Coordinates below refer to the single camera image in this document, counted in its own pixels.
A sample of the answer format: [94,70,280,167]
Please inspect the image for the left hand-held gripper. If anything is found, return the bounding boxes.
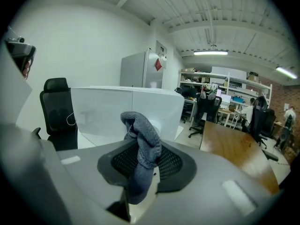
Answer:
[5,37,38,70]

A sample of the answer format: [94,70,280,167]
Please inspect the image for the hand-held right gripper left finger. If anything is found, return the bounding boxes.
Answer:
[56,138,140,225]

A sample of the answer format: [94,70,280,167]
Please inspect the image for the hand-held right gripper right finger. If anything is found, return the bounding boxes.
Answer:
[150,139,281,225]

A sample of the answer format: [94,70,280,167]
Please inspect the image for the dark blue cloth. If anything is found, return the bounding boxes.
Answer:
[120,111,162,206]

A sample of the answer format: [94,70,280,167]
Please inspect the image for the large white board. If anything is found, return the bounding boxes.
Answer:
[70,85,186,150]

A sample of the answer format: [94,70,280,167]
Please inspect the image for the person's left hand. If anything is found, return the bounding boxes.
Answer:
[22,60,32,78]

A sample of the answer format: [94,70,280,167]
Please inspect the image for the wooden table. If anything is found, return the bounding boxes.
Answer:
[199,120,281,195]

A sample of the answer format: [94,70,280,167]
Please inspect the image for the black mesh office chair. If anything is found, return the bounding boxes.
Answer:
[32,77,79,152]

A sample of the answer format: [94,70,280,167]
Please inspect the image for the black office chair with jacket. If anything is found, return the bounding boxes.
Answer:
[188,83,223,138]

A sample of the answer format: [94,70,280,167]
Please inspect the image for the white shelving rack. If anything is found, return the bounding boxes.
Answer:
[179,70,273,126]

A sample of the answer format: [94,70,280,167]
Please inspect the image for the silver refrigerator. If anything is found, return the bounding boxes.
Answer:
[119,48,165,89]

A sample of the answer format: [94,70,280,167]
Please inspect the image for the ceiling tube light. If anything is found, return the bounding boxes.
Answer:
[193,50,228,56]
[275,66,298,80]

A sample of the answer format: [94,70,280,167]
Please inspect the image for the thin white charging cable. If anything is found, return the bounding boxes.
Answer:
[66,112,78,127]

